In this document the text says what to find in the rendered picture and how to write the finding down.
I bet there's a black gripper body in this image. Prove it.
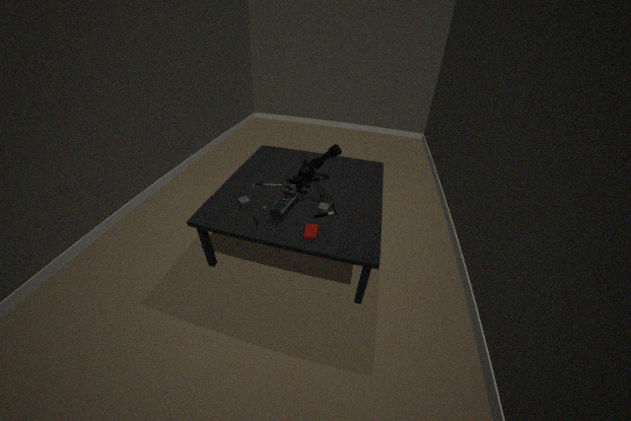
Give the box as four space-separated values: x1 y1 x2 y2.
286 178 311 189

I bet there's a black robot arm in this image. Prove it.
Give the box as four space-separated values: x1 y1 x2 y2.
293 144 342 182

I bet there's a red block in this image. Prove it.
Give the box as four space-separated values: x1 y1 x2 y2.
304 224 318 242

